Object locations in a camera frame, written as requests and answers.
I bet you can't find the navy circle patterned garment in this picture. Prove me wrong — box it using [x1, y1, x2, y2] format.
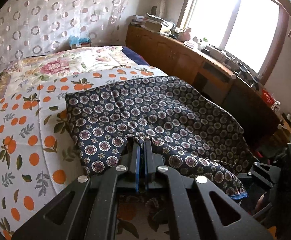
[66, 76, 252, 199]

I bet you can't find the long wooden cabinet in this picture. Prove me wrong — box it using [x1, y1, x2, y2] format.
[125, 25, 291, 150]

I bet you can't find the red container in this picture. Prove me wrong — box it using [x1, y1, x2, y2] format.
[261, 89, 275, 107]

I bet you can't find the orange print bed sheet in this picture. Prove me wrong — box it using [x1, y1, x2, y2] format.
[0, 66, 163, 239]

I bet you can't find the pink figurine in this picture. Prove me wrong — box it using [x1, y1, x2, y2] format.
[179, 28, 192, 42]

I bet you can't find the blue tissue box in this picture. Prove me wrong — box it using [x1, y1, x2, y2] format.
[68, 36, 91, 49]

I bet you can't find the stack of papers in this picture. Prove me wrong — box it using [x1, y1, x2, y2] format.
[130, 13, 174, 33]

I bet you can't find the floral bed quilt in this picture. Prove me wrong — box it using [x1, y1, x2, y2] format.
[0, 46, 154, 93]

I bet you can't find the circle patterned curtain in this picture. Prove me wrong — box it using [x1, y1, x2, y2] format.
[0, 0, 161, 73]

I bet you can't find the window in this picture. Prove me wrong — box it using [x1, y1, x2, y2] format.
[180, 0, 289, 84]

